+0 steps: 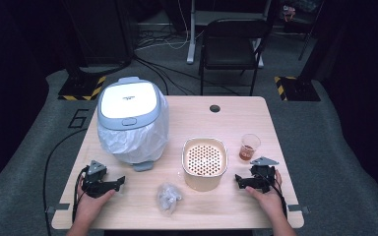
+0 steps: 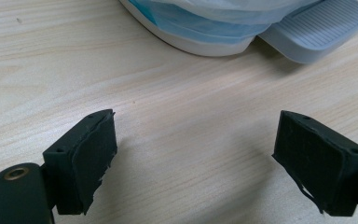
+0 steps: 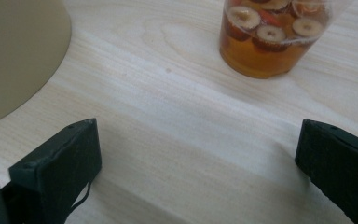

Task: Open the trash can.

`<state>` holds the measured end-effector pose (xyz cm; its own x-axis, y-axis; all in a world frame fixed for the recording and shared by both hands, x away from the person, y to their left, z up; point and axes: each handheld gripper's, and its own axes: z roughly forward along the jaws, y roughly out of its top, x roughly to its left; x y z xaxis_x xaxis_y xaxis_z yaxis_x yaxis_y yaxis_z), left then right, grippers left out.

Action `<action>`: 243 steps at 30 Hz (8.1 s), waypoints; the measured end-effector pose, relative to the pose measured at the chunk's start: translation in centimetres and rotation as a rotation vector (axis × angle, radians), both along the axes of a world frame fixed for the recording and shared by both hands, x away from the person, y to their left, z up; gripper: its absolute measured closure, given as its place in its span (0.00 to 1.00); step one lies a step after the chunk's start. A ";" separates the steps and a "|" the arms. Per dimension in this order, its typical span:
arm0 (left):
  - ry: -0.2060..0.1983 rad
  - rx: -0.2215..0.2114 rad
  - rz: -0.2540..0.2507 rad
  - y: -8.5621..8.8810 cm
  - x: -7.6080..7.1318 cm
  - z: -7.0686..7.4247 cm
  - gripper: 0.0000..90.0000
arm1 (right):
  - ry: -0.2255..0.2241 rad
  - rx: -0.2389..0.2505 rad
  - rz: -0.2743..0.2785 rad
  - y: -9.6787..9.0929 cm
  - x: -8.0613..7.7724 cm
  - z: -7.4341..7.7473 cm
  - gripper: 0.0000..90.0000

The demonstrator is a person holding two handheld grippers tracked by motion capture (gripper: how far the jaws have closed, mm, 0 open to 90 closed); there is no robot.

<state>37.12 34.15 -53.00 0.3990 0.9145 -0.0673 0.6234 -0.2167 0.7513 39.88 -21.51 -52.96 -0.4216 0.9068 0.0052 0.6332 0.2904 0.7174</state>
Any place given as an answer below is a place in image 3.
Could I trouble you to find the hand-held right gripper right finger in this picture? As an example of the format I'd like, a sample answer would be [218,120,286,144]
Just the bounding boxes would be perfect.
[295,119,358,224]

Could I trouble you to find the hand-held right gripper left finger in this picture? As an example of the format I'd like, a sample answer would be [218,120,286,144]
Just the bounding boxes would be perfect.
[0,118,103,224]

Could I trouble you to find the beige strainer bin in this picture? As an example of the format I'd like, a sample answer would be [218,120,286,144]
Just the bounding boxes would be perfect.
[0,0,73,130]

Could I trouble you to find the clear plastic cup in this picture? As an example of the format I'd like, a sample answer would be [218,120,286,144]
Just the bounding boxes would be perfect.
[219,0,335,79]

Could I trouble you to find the thin black cord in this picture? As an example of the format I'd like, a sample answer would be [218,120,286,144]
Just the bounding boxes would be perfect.
[70,181,92,213]

